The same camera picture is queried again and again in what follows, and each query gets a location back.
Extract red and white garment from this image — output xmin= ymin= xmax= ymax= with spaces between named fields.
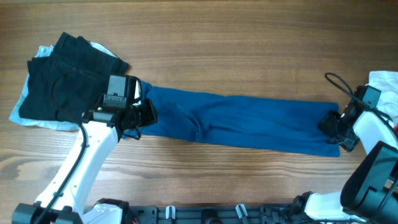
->
xmin=368 ymin=71 xmax=397 ymax=129

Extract blue polo shirt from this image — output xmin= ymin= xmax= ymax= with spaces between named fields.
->
xmin=141 ymin=82 xmax=340 ymax=157

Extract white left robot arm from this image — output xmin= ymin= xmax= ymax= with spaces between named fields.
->
xmin=11 ymin=99 xmax=157 ymax=223

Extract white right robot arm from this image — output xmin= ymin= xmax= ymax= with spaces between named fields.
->
xmin=304 ymin=111 xmax=397 ymax=223

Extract black folded shorts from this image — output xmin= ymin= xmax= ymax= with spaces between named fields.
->
xmin=19 ymin=32 xmax=129 ymax=122

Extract light grey folded garment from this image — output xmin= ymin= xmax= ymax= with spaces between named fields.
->
xmin=9 ymin=42 xmax=118 ymax=131

